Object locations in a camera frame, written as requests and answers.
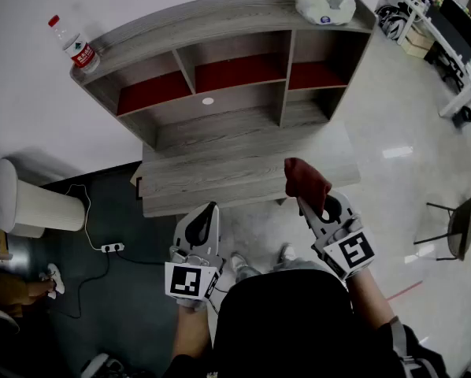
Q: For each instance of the small wooden stand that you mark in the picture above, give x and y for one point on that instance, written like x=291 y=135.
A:
x=1 y=246

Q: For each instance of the clear red-label water bottle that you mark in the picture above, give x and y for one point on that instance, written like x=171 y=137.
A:
x=78 y=49

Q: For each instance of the small black box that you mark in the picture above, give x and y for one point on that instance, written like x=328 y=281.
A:
x=464 y=115

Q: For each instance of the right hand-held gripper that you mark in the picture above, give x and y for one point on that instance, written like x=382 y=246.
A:
x=347 y=250

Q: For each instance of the brown cardboard box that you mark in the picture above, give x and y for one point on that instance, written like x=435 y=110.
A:
x=416 y=41

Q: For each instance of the person's left hand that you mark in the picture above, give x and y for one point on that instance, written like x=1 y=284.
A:
x=190 y=304

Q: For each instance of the person's left forearm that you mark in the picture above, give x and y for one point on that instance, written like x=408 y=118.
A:
x=192 y=337

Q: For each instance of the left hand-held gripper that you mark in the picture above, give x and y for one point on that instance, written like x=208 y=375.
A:
x=190 y=282

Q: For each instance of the curved white chair base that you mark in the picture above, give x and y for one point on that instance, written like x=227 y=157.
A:
x=1 y=317

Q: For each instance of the white ribbed pedestal table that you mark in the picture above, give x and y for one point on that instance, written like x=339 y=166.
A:
x=42 y=211

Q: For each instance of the grey wood-grain shelf unit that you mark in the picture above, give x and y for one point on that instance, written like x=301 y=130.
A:
x=227 y=18

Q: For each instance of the white plastic bag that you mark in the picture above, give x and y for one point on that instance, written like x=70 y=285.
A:
x=318 y=4

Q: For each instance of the person's black top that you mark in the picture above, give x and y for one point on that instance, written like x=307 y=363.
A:
x=290 y=329

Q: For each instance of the person's white shoe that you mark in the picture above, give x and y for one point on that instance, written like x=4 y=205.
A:
x=238 y=262
x=48 y=287
x=58 y=278
x=287 y=252

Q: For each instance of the person's left white shoe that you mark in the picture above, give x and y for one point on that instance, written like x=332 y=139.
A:
x=238 y=262

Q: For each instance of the black metal-legged chair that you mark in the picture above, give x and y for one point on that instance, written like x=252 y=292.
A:
x=462 y=227

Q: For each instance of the person's right white shoe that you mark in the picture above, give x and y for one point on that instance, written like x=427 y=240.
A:
x=287 y=252

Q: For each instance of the grey wood-grain tabletop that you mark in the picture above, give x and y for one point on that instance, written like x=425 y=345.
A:
x=219 y=179

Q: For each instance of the white power strip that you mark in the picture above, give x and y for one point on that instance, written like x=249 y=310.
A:
x=112 y=247

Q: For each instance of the person's right forearm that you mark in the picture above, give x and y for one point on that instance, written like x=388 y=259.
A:
x=371 y=301

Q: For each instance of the dark red cloth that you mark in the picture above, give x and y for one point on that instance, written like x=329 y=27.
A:
x=304 y=181

